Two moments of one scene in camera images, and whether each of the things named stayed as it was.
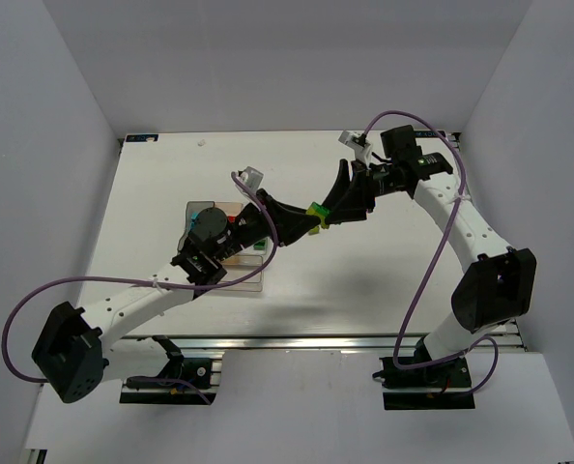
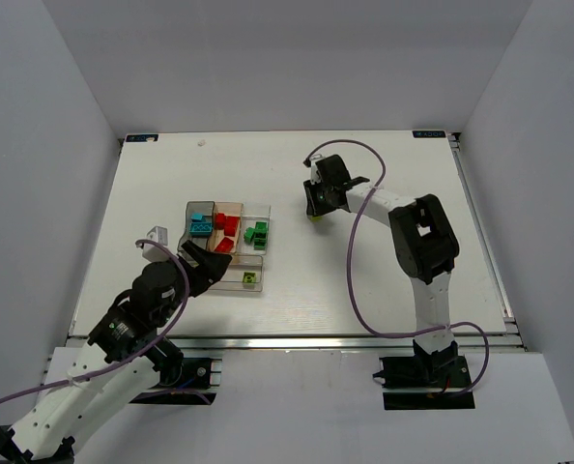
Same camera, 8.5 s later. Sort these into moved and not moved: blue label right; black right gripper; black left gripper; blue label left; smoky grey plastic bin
Moved: black right gripper; black left gripper
Not moved: blue label left; smoky grey plastic bin; blue label right
